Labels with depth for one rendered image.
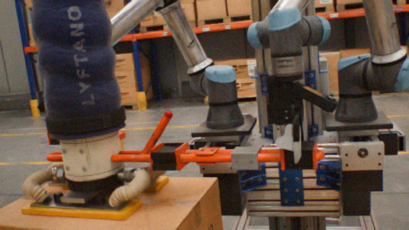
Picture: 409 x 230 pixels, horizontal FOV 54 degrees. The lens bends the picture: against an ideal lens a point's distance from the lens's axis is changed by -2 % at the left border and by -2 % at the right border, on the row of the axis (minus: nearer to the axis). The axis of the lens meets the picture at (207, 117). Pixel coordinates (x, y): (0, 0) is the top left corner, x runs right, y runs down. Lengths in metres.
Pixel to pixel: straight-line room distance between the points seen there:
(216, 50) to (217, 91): 8.15
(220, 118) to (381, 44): 0.62
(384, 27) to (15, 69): 11.34
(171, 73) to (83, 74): 8.88
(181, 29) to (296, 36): 0.76
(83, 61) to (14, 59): 11.10
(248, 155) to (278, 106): 0.15
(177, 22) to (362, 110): 0.77
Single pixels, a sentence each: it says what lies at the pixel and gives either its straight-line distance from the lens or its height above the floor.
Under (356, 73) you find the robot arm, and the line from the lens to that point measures 1.52.
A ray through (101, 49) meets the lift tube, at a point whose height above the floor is 1.38.
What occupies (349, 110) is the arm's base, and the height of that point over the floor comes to 1.08.
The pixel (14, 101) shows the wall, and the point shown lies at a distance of 12.23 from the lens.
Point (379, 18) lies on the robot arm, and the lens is 1.40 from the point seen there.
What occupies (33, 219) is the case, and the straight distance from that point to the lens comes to 1.24.
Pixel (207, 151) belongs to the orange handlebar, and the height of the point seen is 1.09.
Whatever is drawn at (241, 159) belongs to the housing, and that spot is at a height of 1.08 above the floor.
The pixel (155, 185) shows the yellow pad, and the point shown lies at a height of 0.97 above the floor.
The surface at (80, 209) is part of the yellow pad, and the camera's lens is 1.18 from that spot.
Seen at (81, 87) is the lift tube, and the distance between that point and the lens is 1.13.
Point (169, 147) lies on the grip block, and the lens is 1.16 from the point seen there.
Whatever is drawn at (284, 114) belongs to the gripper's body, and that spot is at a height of 1.19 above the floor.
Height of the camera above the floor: 1.39
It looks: 11 degrees down
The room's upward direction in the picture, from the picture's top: 6 degrees counter-clockwise
